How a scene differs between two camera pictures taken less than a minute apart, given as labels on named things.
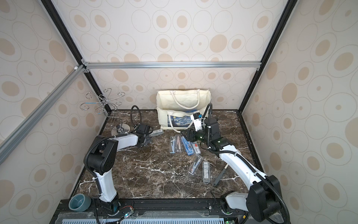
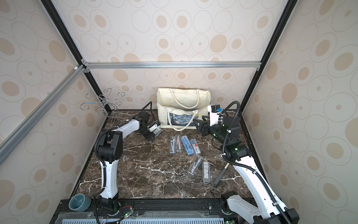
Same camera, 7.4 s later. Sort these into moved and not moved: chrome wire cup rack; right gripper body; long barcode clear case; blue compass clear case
Moved: right gripper body
Not moved: long barcode clear case; chrome wire cup rack; blue compass clear case
